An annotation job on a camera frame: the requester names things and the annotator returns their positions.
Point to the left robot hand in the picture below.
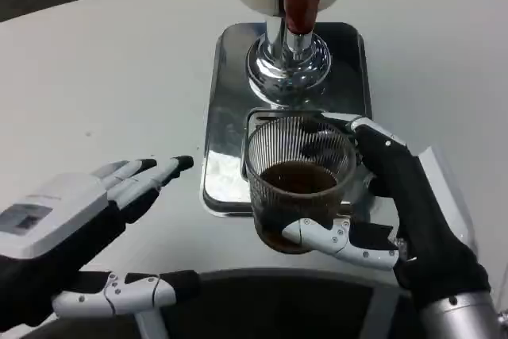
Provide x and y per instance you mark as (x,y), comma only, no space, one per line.
(59,212)

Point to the clear ribbed glass cup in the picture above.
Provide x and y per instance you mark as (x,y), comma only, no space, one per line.
(297,188)

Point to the silver right robot forearm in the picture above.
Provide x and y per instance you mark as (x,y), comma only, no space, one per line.
(460,317)

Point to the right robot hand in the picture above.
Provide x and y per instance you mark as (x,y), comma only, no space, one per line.
(420,212)

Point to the grey table frame bar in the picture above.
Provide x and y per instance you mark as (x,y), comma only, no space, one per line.
(152,325)
(383,315)

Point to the slotted steel tray grid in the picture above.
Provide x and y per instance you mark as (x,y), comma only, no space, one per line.
(278,113)

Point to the steel drip tray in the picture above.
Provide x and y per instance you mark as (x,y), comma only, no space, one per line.
(226,116)

